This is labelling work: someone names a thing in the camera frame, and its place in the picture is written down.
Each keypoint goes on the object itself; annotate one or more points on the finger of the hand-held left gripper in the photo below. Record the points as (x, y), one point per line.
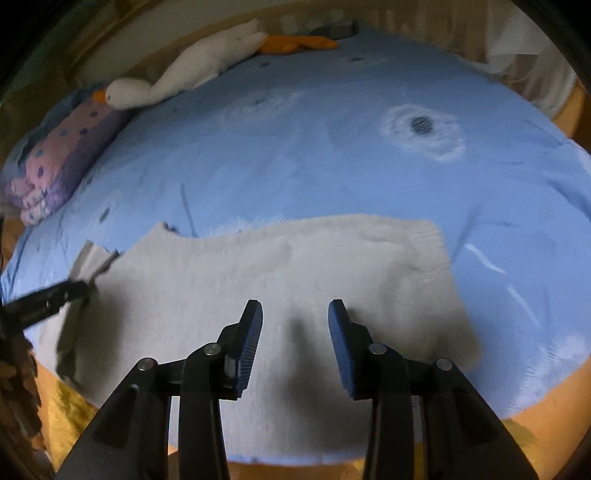
(51, 302)

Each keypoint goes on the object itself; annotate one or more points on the pink purple heart pillow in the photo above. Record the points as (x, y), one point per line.
(60, 152)

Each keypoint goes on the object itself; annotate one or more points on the white goose plush toy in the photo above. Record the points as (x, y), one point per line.
(194, 64)

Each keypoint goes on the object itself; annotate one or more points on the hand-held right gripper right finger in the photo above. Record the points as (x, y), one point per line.
(339, 348)

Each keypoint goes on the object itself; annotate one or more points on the beige sheer curtain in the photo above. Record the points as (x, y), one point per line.
(521, 60)

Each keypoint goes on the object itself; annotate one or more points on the grey cloth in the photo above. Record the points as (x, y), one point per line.
(334, 30)

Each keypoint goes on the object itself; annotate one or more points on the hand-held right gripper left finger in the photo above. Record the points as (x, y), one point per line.
(247, 344)

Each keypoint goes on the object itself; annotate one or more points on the dark brown patterned cloth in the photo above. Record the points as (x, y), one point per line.
(16, 392)

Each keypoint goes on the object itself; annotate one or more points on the blue dandelion print bedsheet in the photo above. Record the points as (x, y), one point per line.
(323, 161)

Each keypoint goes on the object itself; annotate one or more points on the grey pants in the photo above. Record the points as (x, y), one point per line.
(277, 277)

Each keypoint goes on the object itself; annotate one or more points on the yellow floor mat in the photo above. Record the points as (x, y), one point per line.
(69, 415)

